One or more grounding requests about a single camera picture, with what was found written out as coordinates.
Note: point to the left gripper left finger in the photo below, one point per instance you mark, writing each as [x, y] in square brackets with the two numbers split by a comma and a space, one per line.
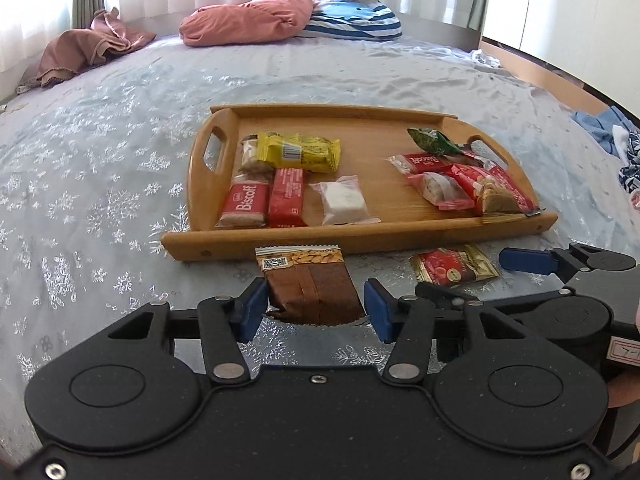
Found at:
[224, 323]

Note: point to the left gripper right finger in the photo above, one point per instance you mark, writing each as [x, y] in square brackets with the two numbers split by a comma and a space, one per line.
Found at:
[407, 322]

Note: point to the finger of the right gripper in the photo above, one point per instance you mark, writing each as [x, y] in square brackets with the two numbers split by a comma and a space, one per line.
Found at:
[543, 262]
[445, 297]

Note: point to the red gold mini packet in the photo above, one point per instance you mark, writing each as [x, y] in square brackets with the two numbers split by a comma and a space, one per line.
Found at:
[453, 266]

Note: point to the red nut snack bag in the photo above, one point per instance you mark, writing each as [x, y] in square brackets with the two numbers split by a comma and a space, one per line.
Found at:
[466, 177]

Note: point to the brown almond cake packet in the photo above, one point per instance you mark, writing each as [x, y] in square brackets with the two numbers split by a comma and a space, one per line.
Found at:
[309, 285]

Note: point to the clear red biscuit packet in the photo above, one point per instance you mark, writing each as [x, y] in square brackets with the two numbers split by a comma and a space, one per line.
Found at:
[441, 191]

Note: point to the white marshmallow packet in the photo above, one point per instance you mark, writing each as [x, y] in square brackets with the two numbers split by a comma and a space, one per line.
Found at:
[343, 202]

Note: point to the dark red wafer packet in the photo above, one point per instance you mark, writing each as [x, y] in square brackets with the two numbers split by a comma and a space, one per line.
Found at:
[287, 199]

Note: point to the green snack packet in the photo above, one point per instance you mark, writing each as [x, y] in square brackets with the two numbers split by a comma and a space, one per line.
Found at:
[434, 142]

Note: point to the beige cookie bar packet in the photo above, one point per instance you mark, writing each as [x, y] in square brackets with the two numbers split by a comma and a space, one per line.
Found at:
[250, 162]

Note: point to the yellow snack packet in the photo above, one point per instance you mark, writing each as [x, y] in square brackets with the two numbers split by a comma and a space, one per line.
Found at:
[293, 150]

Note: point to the small red Biscoff packet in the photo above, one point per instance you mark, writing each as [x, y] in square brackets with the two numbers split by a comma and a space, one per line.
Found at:
[418, 163]

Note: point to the blue clothes pile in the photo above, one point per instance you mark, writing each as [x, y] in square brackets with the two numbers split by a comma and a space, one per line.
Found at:
[618, 136]

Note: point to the light blue bed sheet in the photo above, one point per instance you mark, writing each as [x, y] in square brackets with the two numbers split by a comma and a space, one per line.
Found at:
[93, 172]

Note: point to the white wardrobe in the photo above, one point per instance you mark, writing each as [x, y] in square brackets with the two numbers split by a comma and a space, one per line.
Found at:
[596, 41]

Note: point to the blue striped pillow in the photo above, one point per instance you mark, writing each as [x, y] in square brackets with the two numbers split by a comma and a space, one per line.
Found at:
[369, 20]

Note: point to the pink pillow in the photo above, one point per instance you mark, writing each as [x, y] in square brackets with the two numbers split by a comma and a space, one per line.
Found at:
[253, 22]

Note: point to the mauve crumpled cloth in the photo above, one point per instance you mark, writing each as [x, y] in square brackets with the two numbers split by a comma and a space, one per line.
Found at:
[79, 49]

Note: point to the wooden bed frame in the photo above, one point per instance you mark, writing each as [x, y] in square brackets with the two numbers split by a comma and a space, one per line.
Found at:
[565, 91]

